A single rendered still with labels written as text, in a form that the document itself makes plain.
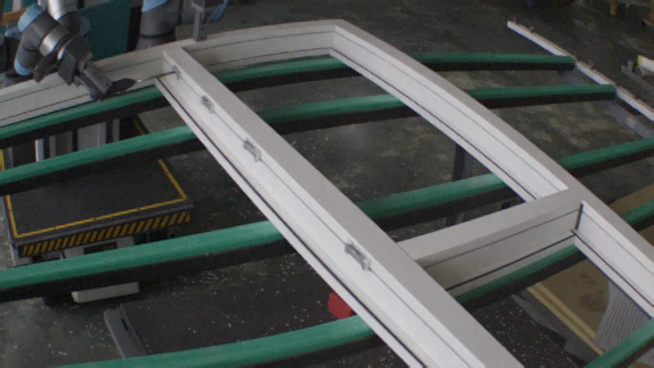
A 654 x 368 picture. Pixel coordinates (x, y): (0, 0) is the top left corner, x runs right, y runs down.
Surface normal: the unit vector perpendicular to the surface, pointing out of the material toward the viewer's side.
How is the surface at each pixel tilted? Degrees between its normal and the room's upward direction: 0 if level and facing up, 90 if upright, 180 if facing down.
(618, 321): 0
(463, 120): 90
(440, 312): 0
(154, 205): 0
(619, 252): 90
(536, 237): 90
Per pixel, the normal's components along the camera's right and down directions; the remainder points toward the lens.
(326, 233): -0.88, 0.18
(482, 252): 0.48, 0.46
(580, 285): 0.07, -0.87
